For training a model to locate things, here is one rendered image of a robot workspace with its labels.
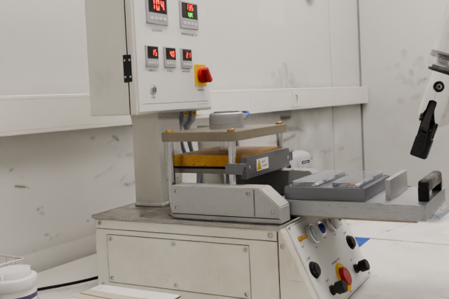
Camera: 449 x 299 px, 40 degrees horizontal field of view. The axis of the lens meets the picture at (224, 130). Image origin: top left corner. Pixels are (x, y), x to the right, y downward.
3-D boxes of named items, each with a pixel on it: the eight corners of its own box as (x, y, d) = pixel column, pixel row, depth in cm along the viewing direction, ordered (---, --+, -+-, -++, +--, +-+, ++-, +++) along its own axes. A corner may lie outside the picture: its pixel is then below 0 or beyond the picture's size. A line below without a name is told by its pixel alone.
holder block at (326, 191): (284, 198, 126) (283, 185, 126) (318, 184, 143) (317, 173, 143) (365, 201, 118) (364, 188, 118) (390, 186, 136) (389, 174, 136)
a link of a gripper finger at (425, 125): (427, 120, 114) (425, 137, 118) (443, 89, 117) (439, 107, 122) (421, 118, 114) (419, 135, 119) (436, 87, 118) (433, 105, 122)
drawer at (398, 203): (275, 217, 126) (273, 179, 126) (313, 199, 145) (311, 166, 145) (425, 225, 112) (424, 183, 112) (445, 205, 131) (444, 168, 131)
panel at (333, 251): (327, 318, 118) (284, 227, 121) (369, 274, 144) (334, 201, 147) (336, 314, 117) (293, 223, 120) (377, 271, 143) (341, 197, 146)
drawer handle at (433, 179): (417, 201, 116) (417, 180, 116) (432, 189, 129) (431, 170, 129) (429, 201, 115) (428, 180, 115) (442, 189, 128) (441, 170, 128)
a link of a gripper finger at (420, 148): (434, 128, 118) (422, 161, 119) (437, 127, 120) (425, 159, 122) (417, 123, 119) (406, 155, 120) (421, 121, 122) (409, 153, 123)
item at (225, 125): (139, 173, 138) (136, 115, 137) (208, 159, 165) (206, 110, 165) (237, 175, 127) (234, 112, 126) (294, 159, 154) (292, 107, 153)
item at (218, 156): (173, 173, 138) (171, 129, 137) (220, 161, 157) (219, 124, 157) (242, 174, 130) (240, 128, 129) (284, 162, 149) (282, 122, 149)
